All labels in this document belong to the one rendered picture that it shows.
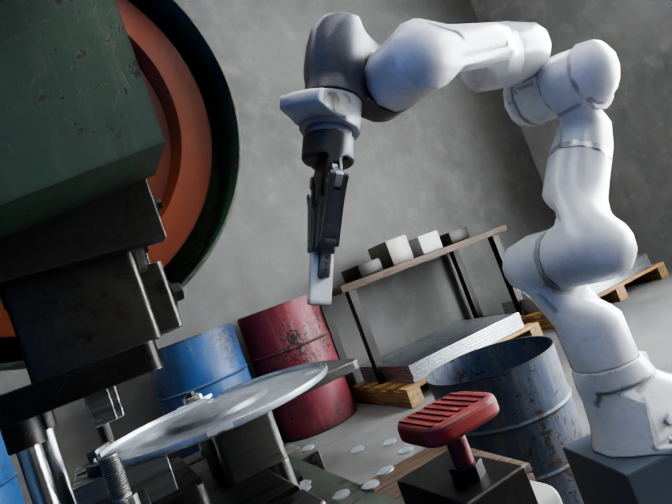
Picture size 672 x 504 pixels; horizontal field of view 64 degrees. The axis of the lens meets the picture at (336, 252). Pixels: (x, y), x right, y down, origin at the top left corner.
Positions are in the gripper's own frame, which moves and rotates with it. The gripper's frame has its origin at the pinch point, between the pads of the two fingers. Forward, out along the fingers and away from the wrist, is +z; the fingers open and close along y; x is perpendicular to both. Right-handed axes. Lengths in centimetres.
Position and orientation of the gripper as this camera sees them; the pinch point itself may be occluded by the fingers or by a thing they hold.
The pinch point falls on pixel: (320, 279)
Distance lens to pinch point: 71.9
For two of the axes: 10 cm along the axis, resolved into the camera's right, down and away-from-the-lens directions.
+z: -0.6, 9.8, -2.0
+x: -9.5, -1.1, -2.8
